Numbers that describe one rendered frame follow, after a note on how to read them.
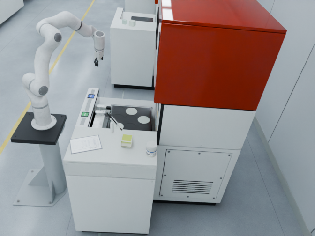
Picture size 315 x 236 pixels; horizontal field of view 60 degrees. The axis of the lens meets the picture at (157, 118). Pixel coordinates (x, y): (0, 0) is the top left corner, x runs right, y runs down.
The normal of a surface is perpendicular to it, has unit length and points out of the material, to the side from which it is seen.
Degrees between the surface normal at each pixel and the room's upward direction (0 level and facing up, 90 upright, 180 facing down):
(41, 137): 1
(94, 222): 90
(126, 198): 90
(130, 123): 0
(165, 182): 90
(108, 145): 0
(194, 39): 89
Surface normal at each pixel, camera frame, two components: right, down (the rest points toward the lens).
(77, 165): 0.00, 0.62
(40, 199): 0.09, -0.78
